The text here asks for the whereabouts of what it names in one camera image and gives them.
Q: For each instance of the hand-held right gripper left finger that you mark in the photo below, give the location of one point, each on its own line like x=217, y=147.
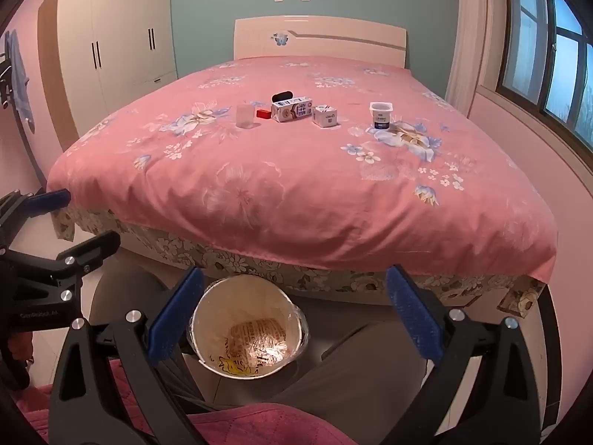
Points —
x=176, y=322

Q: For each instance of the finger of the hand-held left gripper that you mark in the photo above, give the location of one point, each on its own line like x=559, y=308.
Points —
x=48, y=199
x=92, y=248

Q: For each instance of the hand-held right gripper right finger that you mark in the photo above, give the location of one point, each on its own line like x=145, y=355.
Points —
x=414, y=317

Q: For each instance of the white paper bucket with liner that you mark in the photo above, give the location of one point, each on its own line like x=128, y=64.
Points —
x=245, y=306

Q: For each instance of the clear plastic cup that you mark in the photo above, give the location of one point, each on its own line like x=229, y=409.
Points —
x=244, y=117

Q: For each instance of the white yogurt cup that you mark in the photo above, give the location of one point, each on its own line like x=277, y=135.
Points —
x=381, y=117

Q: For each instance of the small red box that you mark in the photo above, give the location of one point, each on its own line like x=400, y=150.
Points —
x=263, y=114

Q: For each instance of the small white carton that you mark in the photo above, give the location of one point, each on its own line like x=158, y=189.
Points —
x=324, y=117

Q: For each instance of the long milk carton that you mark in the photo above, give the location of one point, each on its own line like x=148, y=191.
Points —
x=292, y=110

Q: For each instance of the person's right leg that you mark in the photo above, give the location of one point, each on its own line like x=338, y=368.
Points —
x=352, y=361

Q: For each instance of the floral bed skirt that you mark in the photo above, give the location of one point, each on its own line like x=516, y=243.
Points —
x=231, y=259

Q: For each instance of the hanging blue cloth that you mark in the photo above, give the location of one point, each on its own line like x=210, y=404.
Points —
x=21, y=79

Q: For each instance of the pink quilted garment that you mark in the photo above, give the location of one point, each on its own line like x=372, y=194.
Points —
x=259, y=426

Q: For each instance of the pink floral bedspread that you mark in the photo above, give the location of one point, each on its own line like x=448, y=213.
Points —
x=278, y=185

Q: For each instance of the white wardrobe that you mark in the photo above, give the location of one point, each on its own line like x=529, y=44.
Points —
x=120, y=32

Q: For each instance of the small black case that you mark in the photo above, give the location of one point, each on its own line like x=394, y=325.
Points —
x=282, y=96

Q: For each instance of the pale curtain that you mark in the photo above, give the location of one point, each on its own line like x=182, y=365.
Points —
x=477, y=32

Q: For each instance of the cream bed headboard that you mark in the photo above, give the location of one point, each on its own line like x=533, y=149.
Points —
x=324, y=37

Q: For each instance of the dark framed window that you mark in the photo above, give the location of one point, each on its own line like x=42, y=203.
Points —
x=551, y=46

